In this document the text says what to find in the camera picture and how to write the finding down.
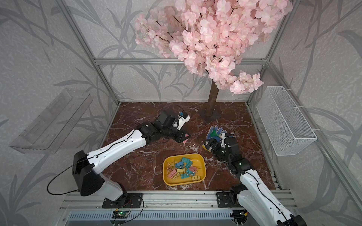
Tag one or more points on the artificial pink cherry blossom tree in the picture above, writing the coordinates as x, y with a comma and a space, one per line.
211, 37

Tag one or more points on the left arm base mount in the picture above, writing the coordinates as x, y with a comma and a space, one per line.
129, 200

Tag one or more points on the grey metal tree base plate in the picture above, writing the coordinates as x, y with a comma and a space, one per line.
213, 117

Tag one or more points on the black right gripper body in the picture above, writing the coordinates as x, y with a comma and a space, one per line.
218, 149

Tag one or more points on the white wire mesh basket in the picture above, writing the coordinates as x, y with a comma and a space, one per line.
287, 128

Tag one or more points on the blue binder clip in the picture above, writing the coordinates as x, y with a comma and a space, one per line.
179, 165

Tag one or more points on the small olive yellow binder clip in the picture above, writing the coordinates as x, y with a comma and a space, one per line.
196, 178

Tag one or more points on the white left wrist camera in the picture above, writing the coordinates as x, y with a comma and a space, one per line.
183, 118

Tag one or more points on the dark red binder clip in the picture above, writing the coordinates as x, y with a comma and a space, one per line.
193, 169

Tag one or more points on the clear acrylic wall shelf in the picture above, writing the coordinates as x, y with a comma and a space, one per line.
49, 130

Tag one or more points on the aluminium front rail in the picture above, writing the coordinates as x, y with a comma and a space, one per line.
153, 200

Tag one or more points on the blue dotted white work glove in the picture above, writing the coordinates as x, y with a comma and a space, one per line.
208, 135

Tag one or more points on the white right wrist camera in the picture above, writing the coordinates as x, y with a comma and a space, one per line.
223, 137

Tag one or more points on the left green circuit board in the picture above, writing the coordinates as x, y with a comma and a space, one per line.
120, 214

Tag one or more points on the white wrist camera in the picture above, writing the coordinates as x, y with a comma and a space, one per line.
183, 118
223, 137

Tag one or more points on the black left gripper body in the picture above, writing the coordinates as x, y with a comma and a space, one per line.
173, 133

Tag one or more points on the teal binder clip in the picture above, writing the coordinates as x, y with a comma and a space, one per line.
187, 161
190, 172

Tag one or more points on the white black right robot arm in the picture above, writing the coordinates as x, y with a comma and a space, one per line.
252, 193

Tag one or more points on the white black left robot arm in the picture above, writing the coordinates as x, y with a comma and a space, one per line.
88, 168

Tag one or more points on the right circuit board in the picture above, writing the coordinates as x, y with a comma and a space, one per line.
239, 217

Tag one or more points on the yellow plastic storage tray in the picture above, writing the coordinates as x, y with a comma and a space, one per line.
169, 165

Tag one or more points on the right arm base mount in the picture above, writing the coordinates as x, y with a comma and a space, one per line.
227, 199

